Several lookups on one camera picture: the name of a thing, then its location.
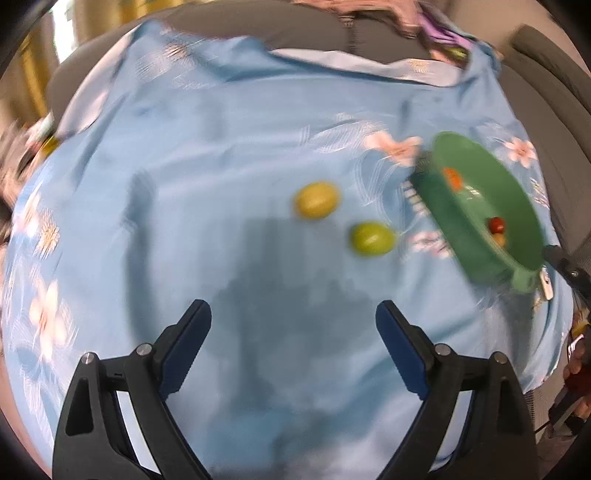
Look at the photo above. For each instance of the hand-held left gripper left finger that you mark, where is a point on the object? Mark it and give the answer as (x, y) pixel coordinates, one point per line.
(184, 355)

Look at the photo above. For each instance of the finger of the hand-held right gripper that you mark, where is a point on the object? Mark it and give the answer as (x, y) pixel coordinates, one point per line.
(567, 266)

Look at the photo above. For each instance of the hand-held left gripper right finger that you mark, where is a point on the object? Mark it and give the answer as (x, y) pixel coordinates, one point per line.
(406, 355)

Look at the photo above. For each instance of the small brown round fruit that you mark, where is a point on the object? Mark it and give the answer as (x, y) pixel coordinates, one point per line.
(499, 239)

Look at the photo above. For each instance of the red cherry tomato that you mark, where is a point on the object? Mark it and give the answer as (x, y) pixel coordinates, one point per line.
(497, 225)

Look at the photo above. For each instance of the green plastic bowl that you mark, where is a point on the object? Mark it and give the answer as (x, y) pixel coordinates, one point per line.
(503, 194)

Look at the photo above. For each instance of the green oval fruit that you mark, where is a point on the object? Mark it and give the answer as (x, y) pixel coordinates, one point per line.
(371, 238)

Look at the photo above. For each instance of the large orange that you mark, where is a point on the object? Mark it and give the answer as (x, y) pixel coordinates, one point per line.
(451, 178)

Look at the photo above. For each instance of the yellow-green oval fruit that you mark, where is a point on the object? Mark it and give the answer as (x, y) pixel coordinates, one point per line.
(317, 200)

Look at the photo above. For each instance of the person's right hand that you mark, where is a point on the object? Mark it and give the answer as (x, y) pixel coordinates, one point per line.
(579, 362)

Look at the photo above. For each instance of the blue floral bed sheet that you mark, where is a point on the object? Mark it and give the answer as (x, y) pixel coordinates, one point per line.
(207, 184)

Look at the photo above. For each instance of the pile of pink purple clothes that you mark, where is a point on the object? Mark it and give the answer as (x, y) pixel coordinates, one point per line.
(406, 18)

